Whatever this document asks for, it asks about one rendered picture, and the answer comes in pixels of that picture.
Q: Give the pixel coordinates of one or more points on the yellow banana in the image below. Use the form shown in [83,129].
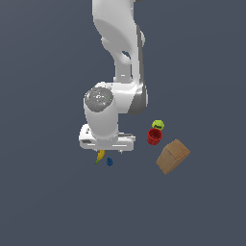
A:
[100,156]

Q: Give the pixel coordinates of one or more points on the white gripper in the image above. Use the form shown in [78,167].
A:
[123,142]

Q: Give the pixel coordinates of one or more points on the small blue object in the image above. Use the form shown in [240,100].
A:
[109,161]

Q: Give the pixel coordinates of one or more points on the green tennis ball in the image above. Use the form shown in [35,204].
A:
[158,124]

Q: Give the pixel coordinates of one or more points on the red cup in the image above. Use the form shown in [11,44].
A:
[154,136]

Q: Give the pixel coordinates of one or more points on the brown cardboard box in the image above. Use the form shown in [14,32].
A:
[173,156]

